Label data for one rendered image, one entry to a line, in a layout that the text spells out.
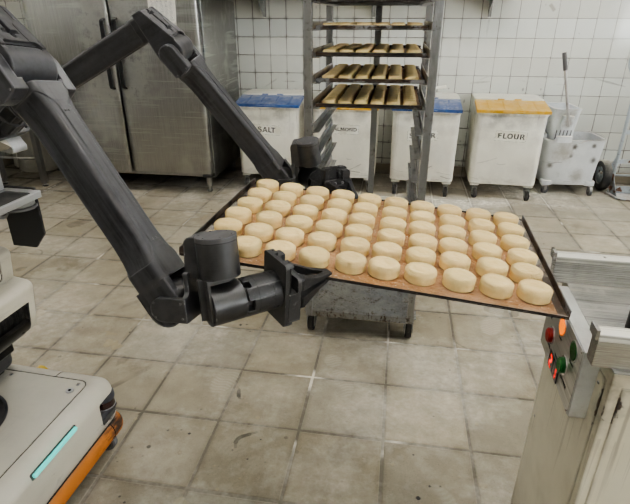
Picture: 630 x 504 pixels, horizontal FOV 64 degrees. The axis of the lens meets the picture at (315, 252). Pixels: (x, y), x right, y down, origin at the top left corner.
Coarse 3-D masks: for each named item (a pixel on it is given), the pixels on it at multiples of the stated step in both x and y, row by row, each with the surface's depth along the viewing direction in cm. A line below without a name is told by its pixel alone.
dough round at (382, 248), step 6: (378, 246) 85; (384, 246) 85; (390, 246) 85; (396, 246) 85; (372, 252) 85; (378, 252) 84; (384, 252) 83; (390, 252) 83; (396, 252) 83; (396, 258) 84
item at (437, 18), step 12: (432, 36) 173; (432, 48) 175; (432, 60) 176; (432, 72) 178; (432, 84) 180; (432, 96) 181; (432, 108) 183; (432, 120) 185; (420, 168) 193; (420, 180) 195; (420, 192) 197; (408, 300) 217; (408, 312) 220
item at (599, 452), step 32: (576, 288) 103; (608, 288) 103; (608, 320) 92; (544, 384) 115; (608, 384) 81; (544, 416) 113; (608, 416) 82; (544, 448) 111; (576, 448) 92; (608, 448) 85; (544, 480) 109; (576, 480) 91; (608, 480) 87
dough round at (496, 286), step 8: (480, 280) 78; (488, 280) 77; (496, 280) 77; (504, 280) 77; (480, 288) 77; (488, 288) 76; (496, 288) 75; (504, 288) 75; (512, 288) 76; (488, 296) 76; (496, 296) 75; (504, 296) 75
